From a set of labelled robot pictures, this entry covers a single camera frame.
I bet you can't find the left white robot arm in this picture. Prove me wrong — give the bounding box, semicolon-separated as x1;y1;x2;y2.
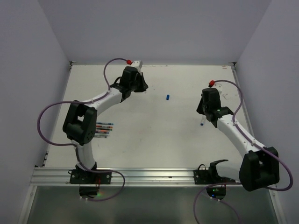
63;61;148;183

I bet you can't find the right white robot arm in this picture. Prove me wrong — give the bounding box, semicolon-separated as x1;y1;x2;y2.
196;88;280;191

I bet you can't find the light blue capped pen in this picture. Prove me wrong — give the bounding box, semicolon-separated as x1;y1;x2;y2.
96;122;114;126

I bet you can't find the red capped pen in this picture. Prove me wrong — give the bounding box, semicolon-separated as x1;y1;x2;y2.
96;125;113;129

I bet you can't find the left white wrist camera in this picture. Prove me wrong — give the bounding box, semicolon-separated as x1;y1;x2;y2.
130;60;143;74

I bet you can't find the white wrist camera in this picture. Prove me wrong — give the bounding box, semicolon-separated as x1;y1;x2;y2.
208;80;222;95
130;60;143;74

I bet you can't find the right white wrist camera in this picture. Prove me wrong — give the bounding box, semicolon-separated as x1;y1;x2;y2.
208;80;222;95

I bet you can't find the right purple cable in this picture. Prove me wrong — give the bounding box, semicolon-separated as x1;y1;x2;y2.
193;79;294;224

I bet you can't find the purple cable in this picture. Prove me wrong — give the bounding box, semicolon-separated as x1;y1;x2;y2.
37;57;131;203
193;79;294;224

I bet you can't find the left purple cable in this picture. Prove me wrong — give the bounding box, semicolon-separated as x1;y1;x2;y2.
37;57;131;203

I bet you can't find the aluminium right side rail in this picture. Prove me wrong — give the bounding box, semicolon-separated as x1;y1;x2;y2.
229;62;257;143

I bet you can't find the aluminium rail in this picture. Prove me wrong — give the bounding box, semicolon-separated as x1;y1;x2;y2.
229;62;257;143
30;168;209;187

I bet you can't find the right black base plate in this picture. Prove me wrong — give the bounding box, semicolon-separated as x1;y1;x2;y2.
193;169;236;185

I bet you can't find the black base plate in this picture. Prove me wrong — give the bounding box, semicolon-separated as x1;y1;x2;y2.
193;169;236;185
68;168;112;184

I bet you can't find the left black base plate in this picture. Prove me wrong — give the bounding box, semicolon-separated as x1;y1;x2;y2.
68;168;112;184

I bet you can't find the aluminium front rail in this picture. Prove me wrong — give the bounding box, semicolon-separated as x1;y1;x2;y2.
30;168;209;187

